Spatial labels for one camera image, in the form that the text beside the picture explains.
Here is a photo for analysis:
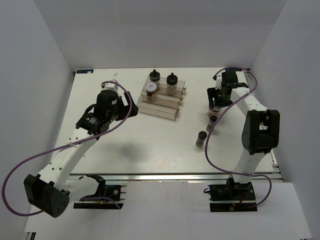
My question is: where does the dark logo sticker right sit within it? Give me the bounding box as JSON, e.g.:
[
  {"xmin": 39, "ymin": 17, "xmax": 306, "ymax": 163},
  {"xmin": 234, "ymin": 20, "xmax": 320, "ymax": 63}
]
[{"xmin": 225, "ymin": 67, "xmax": 243, "ymax": 72}]

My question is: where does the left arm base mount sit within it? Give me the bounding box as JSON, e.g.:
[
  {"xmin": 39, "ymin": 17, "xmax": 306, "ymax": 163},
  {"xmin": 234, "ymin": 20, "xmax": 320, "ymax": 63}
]
[{"xmin": 73, "ymin": 174, "xmax": 127, "ymax": 210}]

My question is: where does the clear tiered acrylic organizer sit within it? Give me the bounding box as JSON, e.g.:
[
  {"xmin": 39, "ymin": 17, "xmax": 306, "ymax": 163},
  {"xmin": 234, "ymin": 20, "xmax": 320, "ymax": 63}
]
[{"xmin": 136, "ymin": 76, "xmax": 186, "ymax": 121}]

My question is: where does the aluminium table rail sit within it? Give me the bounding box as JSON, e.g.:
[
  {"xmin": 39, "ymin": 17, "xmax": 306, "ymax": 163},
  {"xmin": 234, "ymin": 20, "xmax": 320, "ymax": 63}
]
[{"xmin": 68, "ymin": 172, "xmax": 283, "ymax": 181}]

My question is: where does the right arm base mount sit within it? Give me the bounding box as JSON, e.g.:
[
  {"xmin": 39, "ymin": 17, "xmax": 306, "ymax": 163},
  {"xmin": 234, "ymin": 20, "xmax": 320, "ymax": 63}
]
[{"xmin": 203, "ymin": 182, "xmax": 258, "ymax": 213}]

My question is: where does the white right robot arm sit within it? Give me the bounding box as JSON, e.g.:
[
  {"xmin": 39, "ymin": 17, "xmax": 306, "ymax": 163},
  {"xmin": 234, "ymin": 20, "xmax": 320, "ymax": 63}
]
[{"xmin": 207, "ymin": 68, "xmax": 280, "ymax": 200}]

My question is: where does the white-lid orange label jar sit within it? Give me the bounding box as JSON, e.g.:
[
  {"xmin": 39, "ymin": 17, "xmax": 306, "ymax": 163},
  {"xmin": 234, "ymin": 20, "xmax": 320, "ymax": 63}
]
[{"xmin": 145, "ymin": 82, "xmax": 158, "ymax": 102}]

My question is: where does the white granule shaker bottle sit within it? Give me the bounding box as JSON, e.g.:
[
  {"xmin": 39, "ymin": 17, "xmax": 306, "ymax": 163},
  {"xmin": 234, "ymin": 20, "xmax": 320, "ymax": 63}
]
[{"xmin": 166, "ymin": 72, "xmax": 178, "ymax": 96}]

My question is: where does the black-cap pepper grinder bottle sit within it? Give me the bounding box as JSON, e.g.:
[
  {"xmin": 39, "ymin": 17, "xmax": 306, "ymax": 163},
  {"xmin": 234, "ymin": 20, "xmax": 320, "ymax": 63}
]
[{"xmin": 206, "ymin": 115, "xmax": 218, "ymax": 132}]

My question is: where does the black-cap spice bottle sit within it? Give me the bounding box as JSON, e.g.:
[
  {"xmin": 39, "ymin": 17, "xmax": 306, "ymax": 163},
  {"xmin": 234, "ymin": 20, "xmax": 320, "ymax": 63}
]
[{"xmin": 195, "ymin": 131, "xmax": 208, "ymax": 148}]

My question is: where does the white powder shaker bottle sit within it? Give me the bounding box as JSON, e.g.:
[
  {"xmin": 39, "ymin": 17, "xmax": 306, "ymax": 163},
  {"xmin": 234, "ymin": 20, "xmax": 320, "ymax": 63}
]
[{"xmin": 149, "ymin": 69, "xmax": 161, "ymax": 89}]

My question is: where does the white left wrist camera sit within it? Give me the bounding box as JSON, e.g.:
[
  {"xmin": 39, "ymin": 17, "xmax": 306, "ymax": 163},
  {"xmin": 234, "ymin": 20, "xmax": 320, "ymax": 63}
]
[{"xmin": 101, "ymin": 79, "xmax": 119, "ymax": 92}]

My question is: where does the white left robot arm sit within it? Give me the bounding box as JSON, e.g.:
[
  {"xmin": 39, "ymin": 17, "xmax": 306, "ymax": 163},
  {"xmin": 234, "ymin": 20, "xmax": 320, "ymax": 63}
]
[{"xmin": 23, "ymin": 89, "xmax": 138, "ymax": 218}]

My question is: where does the white-lid brown sauce jar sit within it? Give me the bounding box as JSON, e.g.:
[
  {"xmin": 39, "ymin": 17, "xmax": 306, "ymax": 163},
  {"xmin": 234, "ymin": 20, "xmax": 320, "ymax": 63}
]
[{"xmin": 207, "ymin": 107, "xmax": 222, "ymax": 118}]

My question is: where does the dark logo sticker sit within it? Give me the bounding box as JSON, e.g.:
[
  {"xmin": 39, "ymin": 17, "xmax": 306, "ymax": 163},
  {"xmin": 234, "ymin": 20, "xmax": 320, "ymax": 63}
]
[
  {"xmin": 76, "ymin": 69, "xmax": 94, "ymax": 74},
  {"xmin": 225, "ymin": 67, "xmax": 243, "ymax": 72}
]

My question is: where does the dark logo sticker left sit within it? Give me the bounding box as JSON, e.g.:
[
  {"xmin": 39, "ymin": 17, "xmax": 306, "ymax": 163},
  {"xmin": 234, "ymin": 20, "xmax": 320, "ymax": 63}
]
[{"xmin": 76, "ymin": 69, "xmax": 94, "ymax": 74}]

